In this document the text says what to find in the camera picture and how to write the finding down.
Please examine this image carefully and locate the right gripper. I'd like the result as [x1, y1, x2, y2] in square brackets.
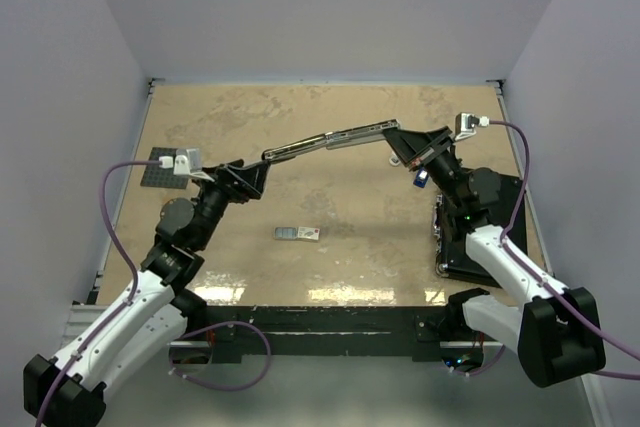
[381, 127, 466, 209]

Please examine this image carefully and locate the blue black stapler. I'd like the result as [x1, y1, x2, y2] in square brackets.
[413, 168, 429, 188]

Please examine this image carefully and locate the black base frame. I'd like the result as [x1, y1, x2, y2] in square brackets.
[171, 306, 495, 371]

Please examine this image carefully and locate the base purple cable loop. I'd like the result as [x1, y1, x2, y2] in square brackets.
[168, 319, 274, 392]

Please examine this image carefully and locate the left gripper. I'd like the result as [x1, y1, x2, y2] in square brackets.
[190, 159, 270, 249]

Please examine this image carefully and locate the white staple box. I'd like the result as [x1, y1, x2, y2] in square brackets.
[296, 227, 320, 242]

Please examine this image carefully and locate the black case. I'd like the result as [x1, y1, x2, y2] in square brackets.
[433, 174, 522, 287]

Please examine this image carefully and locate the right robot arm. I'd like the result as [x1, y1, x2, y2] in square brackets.
[383, 127, 606, 387]

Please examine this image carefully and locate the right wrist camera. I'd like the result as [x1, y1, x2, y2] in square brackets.
[454, 113, 490, 142]

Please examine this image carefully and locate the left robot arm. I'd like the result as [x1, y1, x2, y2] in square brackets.
[23, 155, 270, 426]

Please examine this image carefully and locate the grey lego baseplate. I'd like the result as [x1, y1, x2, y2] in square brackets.
[140, 147, 188, 190]

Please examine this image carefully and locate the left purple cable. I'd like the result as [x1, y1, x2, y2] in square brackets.
[34, 160, 164, 423]

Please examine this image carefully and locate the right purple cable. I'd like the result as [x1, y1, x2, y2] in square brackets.
[487, 118, 640, 381]

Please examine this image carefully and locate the silver black stapler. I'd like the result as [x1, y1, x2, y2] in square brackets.
[261, 119, 401, 163]

